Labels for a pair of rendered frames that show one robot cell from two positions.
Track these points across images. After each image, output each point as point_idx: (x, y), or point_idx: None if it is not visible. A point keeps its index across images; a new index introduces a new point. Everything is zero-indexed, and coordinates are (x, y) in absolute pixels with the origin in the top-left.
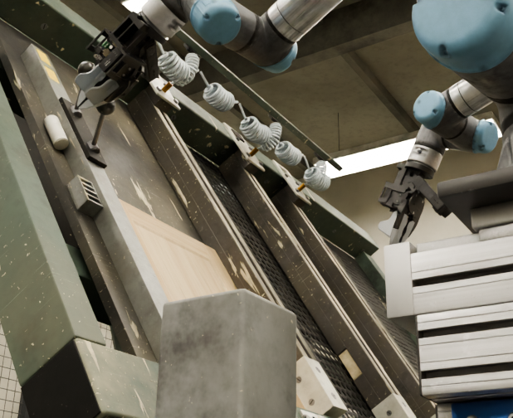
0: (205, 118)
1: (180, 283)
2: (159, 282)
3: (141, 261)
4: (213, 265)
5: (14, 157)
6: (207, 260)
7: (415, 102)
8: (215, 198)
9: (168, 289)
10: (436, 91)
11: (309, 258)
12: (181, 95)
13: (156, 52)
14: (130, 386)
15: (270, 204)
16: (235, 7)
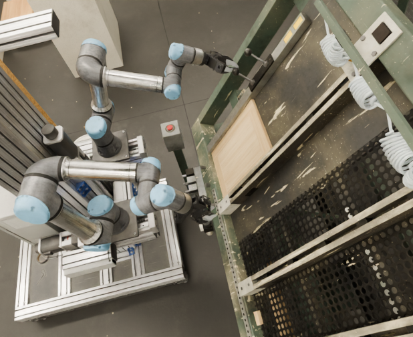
0: None
1: (238, 141)
2: (232, 133)
3: (226, 122)
4: (260, 156)
5: (223, 76)
6: (262, 152)
7: (156, 158)
8: (287, 142)
9: (232, 137)
10: (143, 159)
11: (329, 249)
12: None
13: (208, 65)
14: (196, 131)
15: (381, 215)
16: (165, 71)
